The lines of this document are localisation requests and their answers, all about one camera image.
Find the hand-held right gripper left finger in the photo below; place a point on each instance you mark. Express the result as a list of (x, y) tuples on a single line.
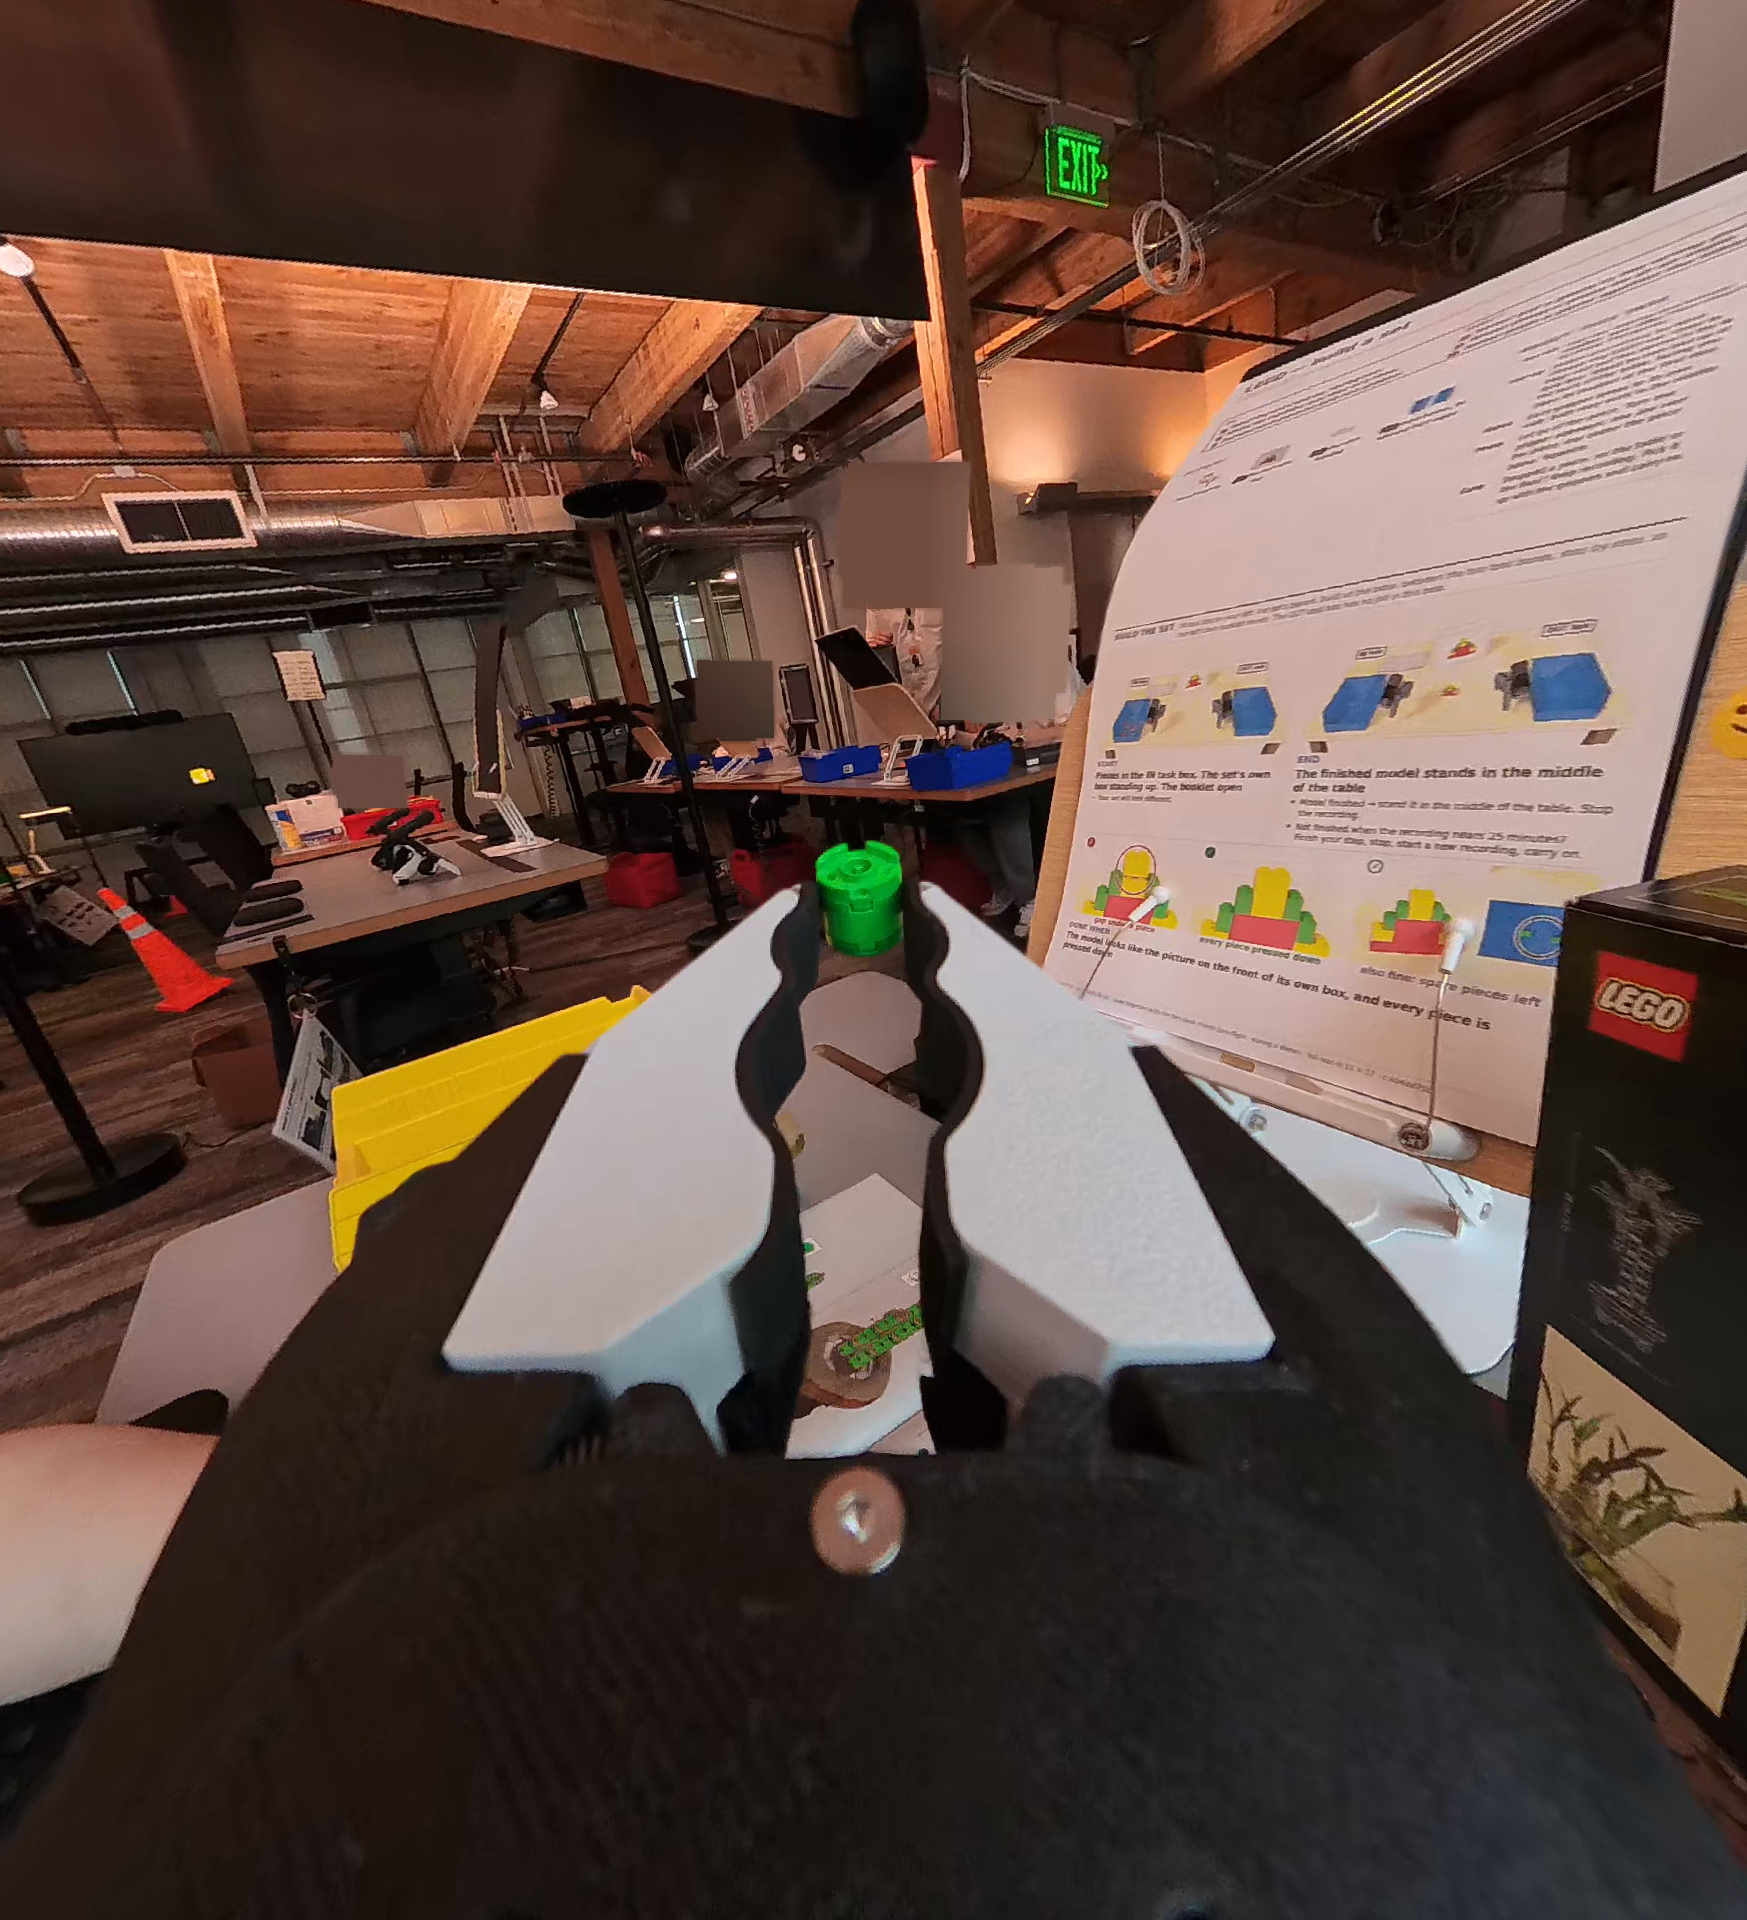
[(635, 1201)]

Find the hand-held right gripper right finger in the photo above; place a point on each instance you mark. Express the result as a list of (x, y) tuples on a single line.
[(1098, 1201)]

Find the yellow plastic bin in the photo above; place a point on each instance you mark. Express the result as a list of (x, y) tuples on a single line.
[(423, 1125)]

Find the green round toy brick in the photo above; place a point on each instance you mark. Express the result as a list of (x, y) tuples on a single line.
[(863, 900)]

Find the white desk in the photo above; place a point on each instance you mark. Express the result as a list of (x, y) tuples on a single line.
[(229, 1305)]

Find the white instruction booklet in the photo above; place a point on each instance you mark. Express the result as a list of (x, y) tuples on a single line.
[(867, 1274)]

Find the white book stand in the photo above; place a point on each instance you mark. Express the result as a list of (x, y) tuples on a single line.
[(1398, 1214)]

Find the red storage box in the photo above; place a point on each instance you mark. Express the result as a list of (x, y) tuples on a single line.
[(769, 873), (641, 880)]

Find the grey work table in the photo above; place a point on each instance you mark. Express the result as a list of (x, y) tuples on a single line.
[(409, 900)]

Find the black white handheld device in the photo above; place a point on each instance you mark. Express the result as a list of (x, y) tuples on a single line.
[(417, 859)]

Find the brown cardboard box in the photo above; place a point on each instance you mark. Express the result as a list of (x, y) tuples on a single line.
[(237, 1076)]

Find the red plastic tray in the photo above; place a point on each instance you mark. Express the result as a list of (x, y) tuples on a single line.
[(393, 821)]

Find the blue plastic bin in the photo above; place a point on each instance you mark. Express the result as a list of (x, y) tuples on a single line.
[(845, 764), (964, 768)]

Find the long work table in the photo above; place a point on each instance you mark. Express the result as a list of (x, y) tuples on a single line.
[(845, 793)]

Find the black office chair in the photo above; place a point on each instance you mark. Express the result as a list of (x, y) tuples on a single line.
[(221, 885)]

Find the orange traffic cone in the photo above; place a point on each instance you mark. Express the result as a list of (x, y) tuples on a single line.
[(161, 961)]

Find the black brick set box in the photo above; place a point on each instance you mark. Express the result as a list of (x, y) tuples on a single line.
[(1668, 1201)]

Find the white paper sign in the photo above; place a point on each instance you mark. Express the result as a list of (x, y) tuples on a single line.
[(299, 674)]

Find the black monitor screen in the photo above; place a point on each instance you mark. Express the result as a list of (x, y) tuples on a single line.
[(123, 773)]

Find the white instruction sheet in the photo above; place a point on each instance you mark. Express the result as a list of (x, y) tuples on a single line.
[(1414, 601)]

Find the ceiling air vent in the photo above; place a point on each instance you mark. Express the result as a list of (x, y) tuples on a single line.
[(181, 520)]

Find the green exit sign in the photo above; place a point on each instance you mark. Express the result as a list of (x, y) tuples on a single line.
[(1076, 164)]

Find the black stanchion post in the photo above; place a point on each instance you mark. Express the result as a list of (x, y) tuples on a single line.
[(101, 1178)]

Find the silver air duct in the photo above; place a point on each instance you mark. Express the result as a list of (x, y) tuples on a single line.
[(799, 383), (3, 533)]

